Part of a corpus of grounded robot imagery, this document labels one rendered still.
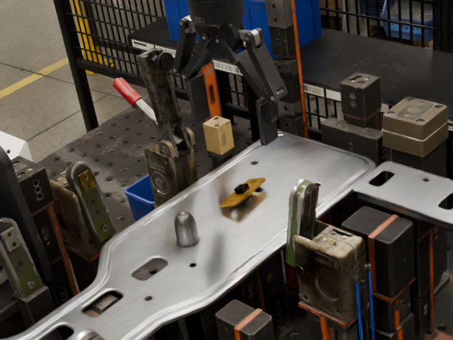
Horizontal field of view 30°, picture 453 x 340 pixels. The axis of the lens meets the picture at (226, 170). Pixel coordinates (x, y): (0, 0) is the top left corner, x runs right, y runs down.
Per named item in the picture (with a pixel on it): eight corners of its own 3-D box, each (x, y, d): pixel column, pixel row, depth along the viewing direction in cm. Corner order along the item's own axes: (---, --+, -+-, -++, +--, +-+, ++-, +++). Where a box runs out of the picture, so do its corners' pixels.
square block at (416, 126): (427, 305, 148) (423, 125, 130) (388, 289, 153) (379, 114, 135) (450, 280, 153) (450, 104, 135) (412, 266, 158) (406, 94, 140)
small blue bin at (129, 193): (160, 239, 177) (152, 204, 172) (129, 224, 183) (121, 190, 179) (196, 214, 183) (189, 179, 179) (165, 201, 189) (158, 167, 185)
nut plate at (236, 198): (237, 206, 126) (234, 198, 125) (218, 207, 128) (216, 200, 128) (267, 179, 131) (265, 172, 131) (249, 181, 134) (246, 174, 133)
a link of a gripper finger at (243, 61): (231, 30, 117) (236, 24, 116) (278, 95, 117) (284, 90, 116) (212, 40, 115) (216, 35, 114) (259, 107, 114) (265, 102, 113)
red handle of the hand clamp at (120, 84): (172, 147, 134) (107, 81, 138) (168, 155, 136) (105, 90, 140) (190, 135, 136) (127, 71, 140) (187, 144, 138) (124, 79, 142)
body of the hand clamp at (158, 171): (201, 324, 152) (168, 157, 134) (176, 310, 157) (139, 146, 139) (224, 306, 156) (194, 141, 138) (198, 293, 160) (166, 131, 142)
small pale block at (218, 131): (245, 301, 156) (216, 129, 137) (231, 295, 158) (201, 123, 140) (257, 291, 158) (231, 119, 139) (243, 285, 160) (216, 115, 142)
